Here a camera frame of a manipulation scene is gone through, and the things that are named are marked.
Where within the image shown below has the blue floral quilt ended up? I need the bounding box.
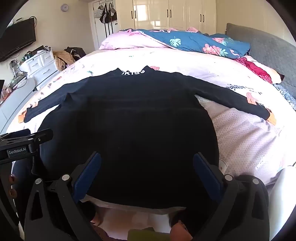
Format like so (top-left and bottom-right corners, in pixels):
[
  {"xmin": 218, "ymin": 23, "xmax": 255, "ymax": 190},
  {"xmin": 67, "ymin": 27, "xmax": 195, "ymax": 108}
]
[{"xmin": 99, "ymin": 27, "xmax": 251, "ymax": 57}]

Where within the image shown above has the blue patterned pillow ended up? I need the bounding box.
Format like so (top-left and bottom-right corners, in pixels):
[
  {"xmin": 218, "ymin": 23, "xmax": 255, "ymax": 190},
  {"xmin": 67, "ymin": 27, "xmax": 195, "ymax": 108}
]
[{"xmin": 273, "ymin": 83, "xmax": 296, "ymax": 111}]

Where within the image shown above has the grey quilted headboard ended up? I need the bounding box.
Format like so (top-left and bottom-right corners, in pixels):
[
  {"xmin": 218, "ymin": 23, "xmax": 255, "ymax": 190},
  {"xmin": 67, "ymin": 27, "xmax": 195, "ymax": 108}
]
[{"xmin": 225, "ymin": 23, "xmax": 296, "ymax": 93}]

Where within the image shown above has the red and white pillow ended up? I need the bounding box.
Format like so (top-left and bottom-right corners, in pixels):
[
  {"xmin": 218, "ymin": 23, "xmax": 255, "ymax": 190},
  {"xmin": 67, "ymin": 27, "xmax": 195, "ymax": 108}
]
[{"xmin": 233, "ymin": 55, "xmax": 285, "ymax": 84}]

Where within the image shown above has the grey hanging bag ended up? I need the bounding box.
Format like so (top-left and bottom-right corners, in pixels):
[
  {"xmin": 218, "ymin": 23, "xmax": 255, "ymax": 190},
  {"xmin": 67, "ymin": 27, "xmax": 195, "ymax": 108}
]
[{"xmin": 109, "ymin": 3, "xmax": 118, "ymax": 21}]

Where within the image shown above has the grey rounded desk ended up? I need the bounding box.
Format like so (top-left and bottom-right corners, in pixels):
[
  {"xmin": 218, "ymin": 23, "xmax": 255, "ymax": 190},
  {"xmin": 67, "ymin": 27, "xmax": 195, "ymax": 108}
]
[{"xmin": 0, "ymin": 77, "xmax": 35, "ymax": 128}]

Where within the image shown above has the brown clothes pile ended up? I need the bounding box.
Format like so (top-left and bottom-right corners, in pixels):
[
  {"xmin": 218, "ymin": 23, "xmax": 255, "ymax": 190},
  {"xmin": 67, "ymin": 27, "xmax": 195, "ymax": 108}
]
[{"xmin": 53, "ymin": 50, "xmax": 75, "ymax": 72}]

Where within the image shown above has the person's left hand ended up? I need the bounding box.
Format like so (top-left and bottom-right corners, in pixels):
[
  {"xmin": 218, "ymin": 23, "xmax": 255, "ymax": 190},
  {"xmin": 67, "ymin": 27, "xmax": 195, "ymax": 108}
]
[{"xmin": 8, "ymin": 174, "xmax": 19, "ymax": 197}]

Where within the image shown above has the black wall television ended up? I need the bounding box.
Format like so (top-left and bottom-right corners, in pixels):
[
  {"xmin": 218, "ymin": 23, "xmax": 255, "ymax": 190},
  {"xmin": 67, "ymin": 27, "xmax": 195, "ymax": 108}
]
[{"xmin": 0, "ymin": 18, "xmax": 37, "ymax": 62}]

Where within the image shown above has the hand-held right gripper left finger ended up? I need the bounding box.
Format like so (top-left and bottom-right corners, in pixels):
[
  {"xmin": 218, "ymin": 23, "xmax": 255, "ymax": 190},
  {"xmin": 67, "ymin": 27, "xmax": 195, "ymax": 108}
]
[{"xmin": 24, "ymin": 151, "xmax": 102, "ymax": 241}]

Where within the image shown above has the cream glossy wardrobe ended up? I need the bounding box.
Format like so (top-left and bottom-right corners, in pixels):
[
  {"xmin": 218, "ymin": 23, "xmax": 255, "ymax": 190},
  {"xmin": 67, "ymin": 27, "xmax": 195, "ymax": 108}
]
[{"xmin": 115, "ymin": 0, "xmax": 217, "ymax": 35}]

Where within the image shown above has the black striped hanging bag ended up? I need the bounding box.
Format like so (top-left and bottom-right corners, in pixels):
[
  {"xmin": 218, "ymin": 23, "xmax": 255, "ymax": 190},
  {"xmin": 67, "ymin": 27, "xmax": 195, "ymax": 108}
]
[{"xmin": 99, "ymin": 3, "xmax": 111, "ymax": 25}]

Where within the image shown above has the white drawer cabinet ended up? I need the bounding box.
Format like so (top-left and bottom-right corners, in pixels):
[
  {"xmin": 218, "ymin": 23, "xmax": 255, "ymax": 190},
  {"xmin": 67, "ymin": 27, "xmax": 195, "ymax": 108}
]
[{"xmin": 19, "ymin": 50, "xmax": 62, "ymax": 90}]

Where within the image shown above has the white door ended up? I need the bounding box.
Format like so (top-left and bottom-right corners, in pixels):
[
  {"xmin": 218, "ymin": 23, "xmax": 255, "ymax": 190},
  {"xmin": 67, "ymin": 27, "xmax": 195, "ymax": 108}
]
[{"xmin": 92, "ymin": 0, "xmax": 118, "ymax": 50}]

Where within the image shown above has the bed with pink sheet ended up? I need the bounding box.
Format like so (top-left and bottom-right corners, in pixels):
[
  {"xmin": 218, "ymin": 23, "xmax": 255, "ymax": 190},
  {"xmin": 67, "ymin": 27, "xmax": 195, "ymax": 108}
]
[{"xmin": 6, "ymin": 46, "xmax": 296, "ymax": 216}]

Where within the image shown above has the black sweater with orange print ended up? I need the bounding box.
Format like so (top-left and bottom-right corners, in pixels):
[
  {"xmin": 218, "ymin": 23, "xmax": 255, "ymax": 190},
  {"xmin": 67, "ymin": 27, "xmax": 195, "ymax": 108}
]
[{"xmin": 23, "ymin": 65, "xmax": 270, "ymax": 209}]

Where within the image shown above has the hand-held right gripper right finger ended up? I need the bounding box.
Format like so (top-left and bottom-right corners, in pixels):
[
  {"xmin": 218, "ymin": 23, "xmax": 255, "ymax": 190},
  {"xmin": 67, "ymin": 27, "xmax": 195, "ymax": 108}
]
[{"xmin": 193, "ymin": 152, "xmax": 270, "ymax": 241}]

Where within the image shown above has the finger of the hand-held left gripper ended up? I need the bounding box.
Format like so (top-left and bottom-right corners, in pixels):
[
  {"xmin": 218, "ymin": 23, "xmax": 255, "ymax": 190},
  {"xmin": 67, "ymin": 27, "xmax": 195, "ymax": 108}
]
[{"xmin": 0, "ymin": 128, "xmax": 54, "ymax": 149}]

